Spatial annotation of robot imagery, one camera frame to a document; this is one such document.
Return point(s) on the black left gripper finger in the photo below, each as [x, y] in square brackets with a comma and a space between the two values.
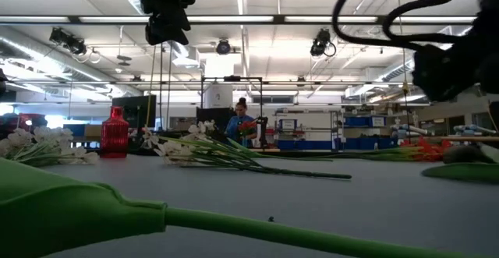
[180, 26]
[158, 28]

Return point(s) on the orange artificial flower bunch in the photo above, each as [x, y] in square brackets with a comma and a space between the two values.
[427, 153]

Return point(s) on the artificial tulip with green leaf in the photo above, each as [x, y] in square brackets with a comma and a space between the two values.
[78, 211]
[464, 172]

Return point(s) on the white artificial flower bunch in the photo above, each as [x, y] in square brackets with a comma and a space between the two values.
[47, 145]
[218, 154]

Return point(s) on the background black robot arm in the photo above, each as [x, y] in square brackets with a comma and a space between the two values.
[264, 131]

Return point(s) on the grey background robot arm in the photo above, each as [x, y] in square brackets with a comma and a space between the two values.
[409, 130]
[473, 129]

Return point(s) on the red ribbed glass vase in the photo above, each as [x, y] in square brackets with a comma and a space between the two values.
[114, 137]

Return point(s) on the wooden background table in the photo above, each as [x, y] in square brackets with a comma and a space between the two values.
[468, 138]

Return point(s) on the white cylindrical tank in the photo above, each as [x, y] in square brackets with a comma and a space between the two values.
[218, 96]

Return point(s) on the dark flat monitor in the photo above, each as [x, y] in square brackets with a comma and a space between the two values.
[208, 115]
[132, 110]

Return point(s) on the person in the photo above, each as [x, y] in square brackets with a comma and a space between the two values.
[238, 125]

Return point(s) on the shelf with blue bins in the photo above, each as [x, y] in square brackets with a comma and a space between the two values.
[351, 143]

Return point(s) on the cardboard box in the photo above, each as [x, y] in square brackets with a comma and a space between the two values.
[93, 130]

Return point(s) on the background red flower bunch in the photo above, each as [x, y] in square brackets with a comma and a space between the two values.
[247, 127]

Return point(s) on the blue box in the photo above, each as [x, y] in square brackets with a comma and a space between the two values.
[76, 130]

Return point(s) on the red crate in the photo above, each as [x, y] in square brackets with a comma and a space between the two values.
[19, 118]

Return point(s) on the black ceiling camera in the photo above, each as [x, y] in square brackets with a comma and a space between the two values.
[223, 47]
[68, 39]
[320, 41]

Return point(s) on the black metal frame stand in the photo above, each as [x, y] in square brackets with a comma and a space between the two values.
[232, 78]

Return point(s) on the black overhead frame beam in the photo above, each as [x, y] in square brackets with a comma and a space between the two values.
[278, 19]

